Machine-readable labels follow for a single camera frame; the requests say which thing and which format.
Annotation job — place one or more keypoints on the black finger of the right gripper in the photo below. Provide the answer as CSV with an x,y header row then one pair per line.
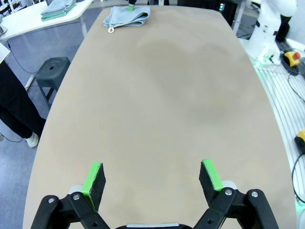
x,y
131,8

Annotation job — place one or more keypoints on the white side table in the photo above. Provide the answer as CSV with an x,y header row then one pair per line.
x,y
23,21

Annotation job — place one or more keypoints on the person in white lab coat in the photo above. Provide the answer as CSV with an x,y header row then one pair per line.
x,y
14,102

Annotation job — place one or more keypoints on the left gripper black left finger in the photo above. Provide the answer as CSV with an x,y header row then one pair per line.
x,y
94,183

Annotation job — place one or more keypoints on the dark grey plastic stool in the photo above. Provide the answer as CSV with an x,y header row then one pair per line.
x,y
52,69

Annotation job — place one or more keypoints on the silver slotted mounting platform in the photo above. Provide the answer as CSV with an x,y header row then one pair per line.
x,y
281,100

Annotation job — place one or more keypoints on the light blue towel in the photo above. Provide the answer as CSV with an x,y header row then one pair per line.
x,y
128,17

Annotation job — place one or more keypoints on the yellow emergency stop button box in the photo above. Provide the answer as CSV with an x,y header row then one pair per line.
x,y
291,59
301,138

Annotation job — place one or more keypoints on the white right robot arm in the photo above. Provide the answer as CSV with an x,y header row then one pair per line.
x,y
264,28

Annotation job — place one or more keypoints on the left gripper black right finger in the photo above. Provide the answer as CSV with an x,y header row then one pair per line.
x,y
209,183

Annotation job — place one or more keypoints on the white desk leg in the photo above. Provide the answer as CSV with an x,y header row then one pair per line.
x,y
239,16

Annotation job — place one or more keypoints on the black computer case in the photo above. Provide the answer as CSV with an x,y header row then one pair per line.
x,y
226,14

